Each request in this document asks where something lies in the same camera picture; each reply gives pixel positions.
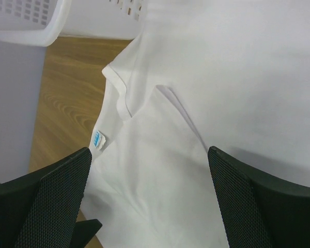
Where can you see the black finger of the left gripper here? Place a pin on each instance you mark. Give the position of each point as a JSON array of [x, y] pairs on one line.
[[83, 232]]

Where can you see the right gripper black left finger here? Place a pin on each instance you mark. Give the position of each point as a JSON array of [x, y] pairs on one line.
[[40, 209]]

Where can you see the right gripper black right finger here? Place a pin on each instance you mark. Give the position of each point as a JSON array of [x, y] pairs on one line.
[[258, 209]]

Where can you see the white t shirt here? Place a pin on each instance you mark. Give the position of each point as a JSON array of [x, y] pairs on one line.
[[229, 74]]

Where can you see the white plastic perforated basket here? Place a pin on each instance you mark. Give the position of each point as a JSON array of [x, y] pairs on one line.
[[40, 22]]

